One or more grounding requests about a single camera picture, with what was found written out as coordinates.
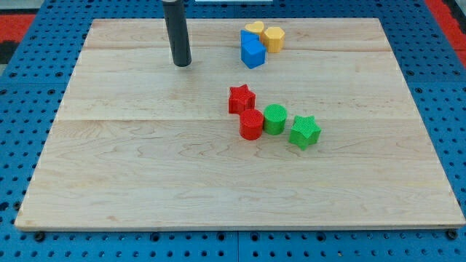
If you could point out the red star block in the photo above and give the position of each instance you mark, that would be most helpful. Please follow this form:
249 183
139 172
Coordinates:
241 99

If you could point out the green star block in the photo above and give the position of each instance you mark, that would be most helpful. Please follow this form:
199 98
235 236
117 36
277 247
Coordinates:
304 132

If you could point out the red cylinder block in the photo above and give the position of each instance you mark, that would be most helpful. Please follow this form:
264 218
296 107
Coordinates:
251 124

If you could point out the green cylinder block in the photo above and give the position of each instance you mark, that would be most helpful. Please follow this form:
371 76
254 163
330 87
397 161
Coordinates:
275 116

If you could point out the light wooden board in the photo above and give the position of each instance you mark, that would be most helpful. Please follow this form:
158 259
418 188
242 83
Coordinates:
139 144

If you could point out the blue block behind cube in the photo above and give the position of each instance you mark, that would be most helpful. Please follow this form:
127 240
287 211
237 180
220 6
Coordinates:
247 36

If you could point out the yellow hexagon block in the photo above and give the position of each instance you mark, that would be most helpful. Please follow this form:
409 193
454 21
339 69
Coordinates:
273 39

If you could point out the yellow heart block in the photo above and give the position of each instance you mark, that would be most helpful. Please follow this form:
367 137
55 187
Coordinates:
256 27

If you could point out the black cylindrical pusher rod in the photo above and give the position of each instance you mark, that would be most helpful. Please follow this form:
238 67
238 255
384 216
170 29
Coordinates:
175 21

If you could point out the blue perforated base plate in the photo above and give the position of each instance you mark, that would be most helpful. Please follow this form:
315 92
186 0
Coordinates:
35 80

